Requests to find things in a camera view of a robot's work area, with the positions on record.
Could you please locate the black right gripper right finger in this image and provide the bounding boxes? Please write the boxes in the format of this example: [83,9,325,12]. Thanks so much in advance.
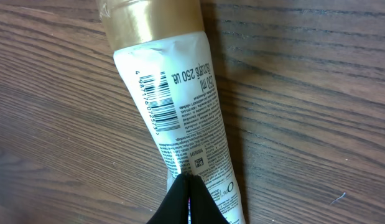
[188,175,228,224]

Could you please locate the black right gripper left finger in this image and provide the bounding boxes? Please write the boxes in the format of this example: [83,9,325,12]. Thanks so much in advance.
[147,174,188,224]

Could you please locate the white shampoo tube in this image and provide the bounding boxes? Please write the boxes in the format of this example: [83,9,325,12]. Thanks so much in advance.
[97,0,245,223]

